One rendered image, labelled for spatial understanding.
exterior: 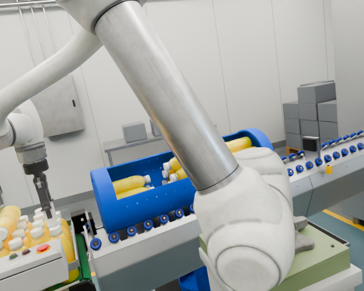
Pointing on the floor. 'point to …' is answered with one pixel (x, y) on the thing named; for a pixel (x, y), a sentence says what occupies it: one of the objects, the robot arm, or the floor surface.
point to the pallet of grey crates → (311, 115)
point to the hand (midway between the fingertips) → (50, 215)
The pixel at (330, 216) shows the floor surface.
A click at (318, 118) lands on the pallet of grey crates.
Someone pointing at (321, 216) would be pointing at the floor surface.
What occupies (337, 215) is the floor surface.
